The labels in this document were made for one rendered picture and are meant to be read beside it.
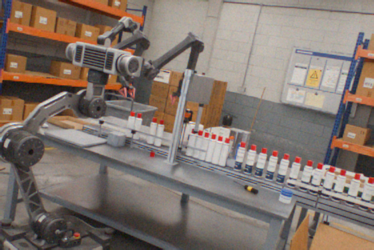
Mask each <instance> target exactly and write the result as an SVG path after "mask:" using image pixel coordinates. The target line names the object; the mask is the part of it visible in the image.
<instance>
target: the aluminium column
mask: <svg viewBox="0 0 374 250"><path fill-rule="evenodd" d="M193 71H194V70H191V69H188V68H186V70H185V74H184V75H187V76H191V74H193ZM189 81H190V80H188V79H183V82H182V90H181V92H182V93H185V94H187V93H188V84H189ZM187 103H188V101H186V97H184V96H180V99H179V102H178V107H177V114H176V119H175V123H174V128H173V132H172V139H171V143H170V149H169V152H168V157H167V162H170V163H174V162H175V160H176V155H177V149H178V143H179V139H180V135H181V131H182V123H183V120H184V115H185V111H186V107H187Z"/></svg>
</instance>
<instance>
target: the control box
mask: <svg viewBox="0 0 374 250"><path fill-rule="evenodd" d="M213 83H214V78H211V77H208V76H203V75H199V74H191V76H190V81H189V84H188V93H187V96H186V101H189V102H196V103H200V104H209V103H210V95H211V91H212V87H213Z"/></svg>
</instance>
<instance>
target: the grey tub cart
mask: <svg viewBox="0 0 374 250"><path fill-rule="evenodd" d="M107 94H108V95H111V96H117V97H121V98H125V97H124V96H119V95H116V94H112V93H109V92H106V93H105V95H104V100H105V101H106V95H107ZM125 99H128V100H131V101H127V100H117V101H106V112H105V114H104V115H103V116H102V117H107V116H112V117H116V118H120V119H123V120H127V121H128V117H130V114H131V112H135V115H134V117H135V120H136V118H137V117H138V113H140V114H142V124H141V125H143V126H147V127H150V123H151V122H152V120H153V117H154V115H155V112H156V111H158V108H156V107H154V106H147V105H144V104H139V103H137V102H134V101H133V99H131V98H129V97H126V98H125Z"/></svg>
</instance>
